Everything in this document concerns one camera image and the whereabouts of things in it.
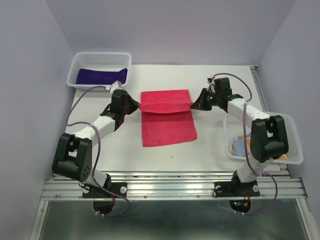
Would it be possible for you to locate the pink towel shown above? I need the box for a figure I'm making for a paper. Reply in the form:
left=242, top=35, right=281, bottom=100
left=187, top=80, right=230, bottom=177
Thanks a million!
left=139, top=89, right=198, bottom=147

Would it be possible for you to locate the aluminium rail frame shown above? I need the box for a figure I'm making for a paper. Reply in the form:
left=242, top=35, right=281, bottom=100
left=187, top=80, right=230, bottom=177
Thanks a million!
left=29, top=64, right=320, bottom=240

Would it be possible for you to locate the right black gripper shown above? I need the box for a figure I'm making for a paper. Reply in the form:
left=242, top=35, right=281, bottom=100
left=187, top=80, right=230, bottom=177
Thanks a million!
left=190, top=87, right=221, bottom=111

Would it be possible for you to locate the right white plastic basket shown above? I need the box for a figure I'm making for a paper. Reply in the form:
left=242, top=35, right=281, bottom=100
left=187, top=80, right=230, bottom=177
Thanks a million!
left=223, top=113, right=304, bottom=165

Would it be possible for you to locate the left white plastic basket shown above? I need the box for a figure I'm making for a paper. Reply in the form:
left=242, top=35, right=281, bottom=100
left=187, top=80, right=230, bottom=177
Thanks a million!
left=66, top=52, right=132, bottom=92

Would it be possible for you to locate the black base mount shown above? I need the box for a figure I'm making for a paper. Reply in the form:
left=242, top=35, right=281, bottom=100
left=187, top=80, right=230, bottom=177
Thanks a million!
left=78, top=182, right=128, bottom=200
left=214, top=180, right=260, bottom=199

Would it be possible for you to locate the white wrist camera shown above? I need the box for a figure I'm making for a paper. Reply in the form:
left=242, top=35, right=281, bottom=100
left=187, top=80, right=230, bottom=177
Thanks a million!
left=105, top=81, right=123, bottom=94
left=207, top=75, right=216, bottom=93

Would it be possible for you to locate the orange blue patchwork towel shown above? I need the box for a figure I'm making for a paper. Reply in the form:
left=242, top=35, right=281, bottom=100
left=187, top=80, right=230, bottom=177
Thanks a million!
left=229, top=132, right=290, bottom=161

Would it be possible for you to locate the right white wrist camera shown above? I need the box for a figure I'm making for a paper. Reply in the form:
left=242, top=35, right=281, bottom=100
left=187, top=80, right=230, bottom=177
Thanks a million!
left=207, top=75, right=216, bottom=93

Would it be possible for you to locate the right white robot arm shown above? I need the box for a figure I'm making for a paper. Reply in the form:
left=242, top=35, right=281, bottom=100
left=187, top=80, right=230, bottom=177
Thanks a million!
left=191, top=73, right=289, bottom=195

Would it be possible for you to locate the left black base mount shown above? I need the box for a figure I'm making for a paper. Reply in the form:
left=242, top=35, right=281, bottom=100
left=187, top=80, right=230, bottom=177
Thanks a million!
left=78, top=182, right=128, bottom=200

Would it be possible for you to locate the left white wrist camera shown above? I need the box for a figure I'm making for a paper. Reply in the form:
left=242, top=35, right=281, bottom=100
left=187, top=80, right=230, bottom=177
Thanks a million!
left=105, top=81, right=123, bottom=94

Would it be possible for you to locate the white plastic basket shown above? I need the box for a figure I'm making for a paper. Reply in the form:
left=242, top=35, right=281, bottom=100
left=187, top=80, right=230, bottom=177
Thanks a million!
left=66, top=52, right=132, bottom=92
left=223, top=113, right=304, bottom=165

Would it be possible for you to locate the purple towel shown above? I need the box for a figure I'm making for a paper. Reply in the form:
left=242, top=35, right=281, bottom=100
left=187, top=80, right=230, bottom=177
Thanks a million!
left=75, top=68, right=128, bottom=85

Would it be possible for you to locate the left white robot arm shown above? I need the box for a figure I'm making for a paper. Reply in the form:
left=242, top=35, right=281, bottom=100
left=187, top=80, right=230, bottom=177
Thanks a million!
left=52, top=89, right=140, bottom=197

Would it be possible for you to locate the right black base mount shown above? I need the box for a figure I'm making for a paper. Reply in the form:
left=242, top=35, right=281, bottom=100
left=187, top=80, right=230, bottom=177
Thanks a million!
left=214, top=180, right=260, bottom=199

